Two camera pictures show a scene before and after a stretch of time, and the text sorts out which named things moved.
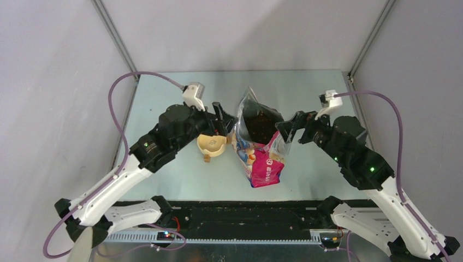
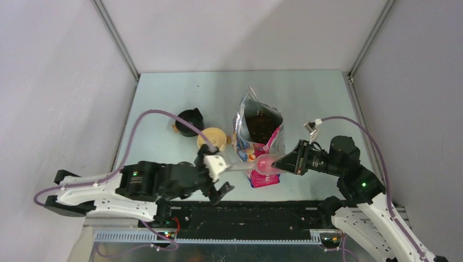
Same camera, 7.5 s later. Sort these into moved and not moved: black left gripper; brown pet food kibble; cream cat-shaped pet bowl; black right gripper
Moved: black left gripper; black right gripper
Not moved: cream cat-shaped pet bowl; brown pet food kibble
